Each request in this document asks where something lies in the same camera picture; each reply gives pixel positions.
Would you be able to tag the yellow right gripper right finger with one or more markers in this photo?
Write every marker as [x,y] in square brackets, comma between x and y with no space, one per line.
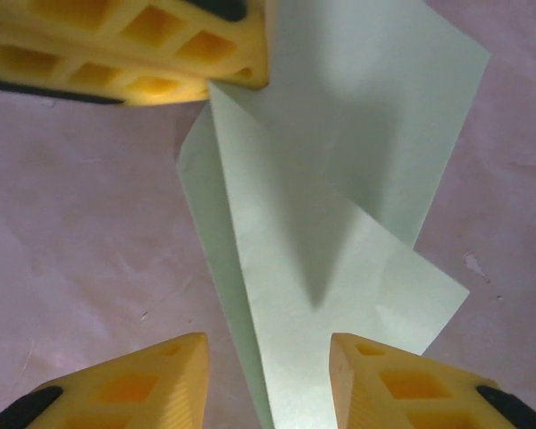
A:
[429,393]

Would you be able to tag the light green paper sheet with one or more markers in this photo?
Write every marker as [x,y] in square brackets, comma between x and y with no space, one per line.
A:
[304,201]

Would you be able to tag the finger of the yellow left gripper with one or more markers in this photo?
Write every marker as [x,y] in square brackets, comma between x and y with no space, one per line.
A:
[62,58]
[111,22]

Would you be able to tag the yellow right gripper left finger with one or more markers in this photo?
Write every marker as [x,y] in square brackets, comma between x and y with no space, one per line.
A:
[116,393]

